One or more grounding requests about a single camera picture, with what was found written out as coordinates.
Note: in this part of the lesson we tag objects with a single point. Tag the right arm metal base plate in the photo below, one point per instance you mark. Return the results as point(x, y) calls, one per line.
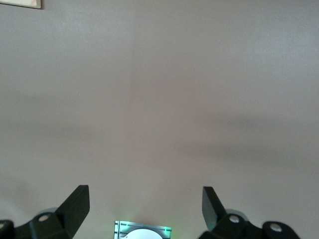
point(119, 229)

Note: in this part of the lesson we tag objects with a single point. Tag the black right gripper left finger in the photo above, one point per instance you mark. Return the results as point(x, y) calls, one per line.
point(72, 214)

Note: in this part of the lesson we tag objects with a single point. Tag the bamboo cutting board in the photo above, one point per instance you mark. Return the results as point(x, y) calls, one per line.
point(20, 3)

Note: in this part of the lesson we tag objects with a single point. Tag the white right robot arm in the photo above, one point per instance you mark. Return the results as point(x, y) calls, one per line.
point(142, 234)

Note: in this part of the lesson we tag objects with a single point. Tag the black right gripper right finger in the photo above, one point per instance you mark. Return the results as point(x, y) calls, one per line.
point(214, 214)

